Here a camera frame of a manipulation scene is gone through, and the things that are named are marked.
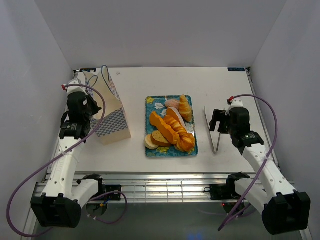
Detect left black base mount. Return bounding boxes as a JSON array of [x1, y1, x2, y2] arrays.
[[102, 184, 122, 201]]

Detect left blue corner label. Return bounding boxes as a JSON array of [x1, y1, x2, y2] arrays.
[[79, 68, 97, 73]]

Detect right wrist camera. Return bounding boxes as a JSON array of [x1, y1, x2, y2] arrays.
[[227, 96, 244, 111]]

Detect pink round fake bread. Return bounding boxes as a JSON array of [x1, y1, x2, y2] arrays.
[[164, 99, 179, 110]]

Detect brown baguette slice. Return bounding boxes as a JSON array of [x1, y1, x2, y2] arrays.
[[150, 130, 172, 147]]

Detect teal floral tray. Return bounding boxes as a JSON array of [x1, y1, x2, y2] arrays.
[[144, 95, 198, 158]]

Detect blue checkered paper bag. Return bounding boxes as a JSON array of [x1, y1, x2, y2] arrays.
[[77, 65, 132, 146]]

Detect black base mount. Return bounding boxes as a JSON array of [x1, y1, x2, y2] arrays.
[[203, 184, 233, 201], [102, 184, 122, 201]]

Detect orange long fake bread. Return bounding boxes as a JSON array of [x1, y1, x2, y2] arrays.
[[149, 111, 180, 145]]

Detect right blue corner label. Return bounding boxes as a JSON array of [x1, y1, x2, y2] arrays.
[[227, 67, 246, 72]]

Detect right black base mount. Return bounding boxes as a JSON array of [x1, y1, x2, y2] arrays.
[[203, 184, 233, 201]]

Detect white-edged fake bread slice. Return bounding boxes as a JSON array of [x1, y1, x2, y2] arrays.
[[166, 107, 187, 130]]

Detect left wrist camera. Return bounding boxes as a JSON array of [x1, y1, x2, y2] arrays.
[[62, 78, 86, 96]]

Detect twisted braided fake bread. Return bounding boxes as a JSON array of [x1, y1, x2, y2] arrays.
[[163, 115, 196, 152]]

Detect metal tongs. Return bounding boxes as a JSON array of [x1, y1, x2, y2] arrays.
[[203, 107, 221, 155]]

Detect pale round bread slice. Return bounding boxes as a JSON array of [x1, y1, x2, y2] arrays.
[[144, 134, 159, 150]]

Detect fake croissant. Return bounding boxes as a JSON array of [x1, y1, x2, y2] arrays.
[[178, 95, 192, 122]]

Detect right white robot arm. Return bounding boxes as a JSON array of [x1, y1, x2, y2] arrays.
[[209, 107, 311, 235]]

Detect aluminium frame rail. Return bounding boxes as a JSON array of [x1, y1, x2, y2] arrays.
[[31, 172, 302, 205]]

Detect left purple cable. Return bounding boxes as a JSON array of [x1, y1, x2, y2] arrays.
[[5, 84, 129, 238]]

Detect blue corner label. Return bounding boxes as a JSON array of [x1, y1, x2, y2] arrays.
[[227, 67, 246, 72], [79, 68, 97, 73]]

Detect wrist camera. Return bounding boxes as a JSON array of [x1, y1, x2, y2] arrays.
[[62, 78, 86, 96], [227, 96, 244, 111]]

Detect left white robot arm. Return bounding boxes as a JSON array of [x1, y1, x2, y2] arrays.
[[30, 91, 106, 228]]

